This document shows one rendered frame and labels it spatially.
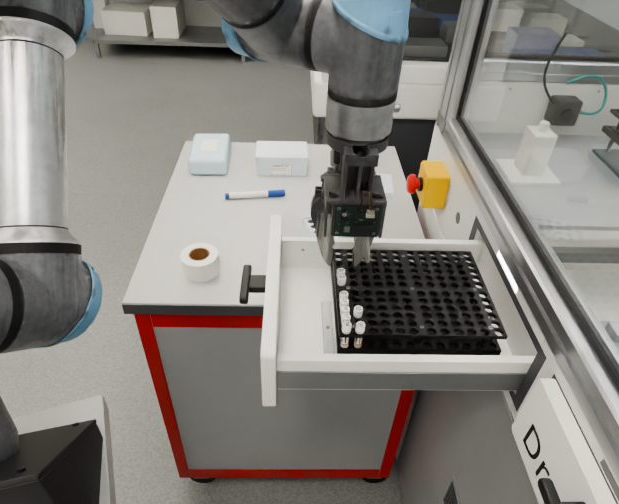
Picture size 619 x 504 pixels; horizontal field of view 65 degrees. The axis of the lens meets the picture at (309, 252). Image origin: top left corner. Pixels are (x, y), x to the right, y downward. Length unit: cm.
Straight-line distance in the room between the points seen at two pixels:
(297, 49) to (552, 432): 49
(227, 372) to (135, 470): 63
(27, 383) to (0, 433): 129
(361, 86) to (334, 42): 5
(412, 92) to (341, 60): 93
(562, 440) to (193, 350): 66
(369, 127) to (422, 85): 91
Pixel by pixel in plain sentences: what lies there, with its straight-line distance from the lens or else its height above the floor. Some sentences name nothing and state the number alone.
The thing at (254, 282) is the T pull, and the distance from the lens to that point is 69.
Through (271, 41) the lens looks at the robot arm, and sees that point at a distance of 52.
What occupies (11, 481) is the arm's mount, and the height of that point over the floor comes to 96.
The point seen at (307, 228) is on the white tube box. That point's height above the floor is 79.
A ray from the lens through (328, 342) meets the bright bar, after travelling 69.
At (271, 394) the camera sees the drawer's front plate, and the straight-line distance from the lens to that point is 64.
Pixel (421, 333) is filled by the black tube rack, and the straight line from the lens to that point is 66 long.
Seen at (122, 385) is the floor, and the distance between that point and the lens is 177.
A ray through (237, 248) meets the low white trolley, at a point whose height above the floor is 76.
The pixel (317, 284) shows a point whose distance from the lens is 79.
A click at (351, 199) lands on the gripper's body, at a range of 55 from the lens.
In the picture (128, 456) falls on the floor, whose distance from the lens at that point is 162.
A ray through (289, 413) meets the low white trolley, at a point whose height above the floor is 40.
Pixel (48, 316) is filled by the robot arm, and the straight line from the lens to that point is 67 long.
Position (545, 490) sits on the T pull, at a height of 91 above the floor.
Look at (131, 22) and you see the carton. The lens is 464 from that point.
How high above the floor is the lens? 138
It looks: 39 degrees down
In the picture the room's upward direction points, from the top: 3 degrees clockwise
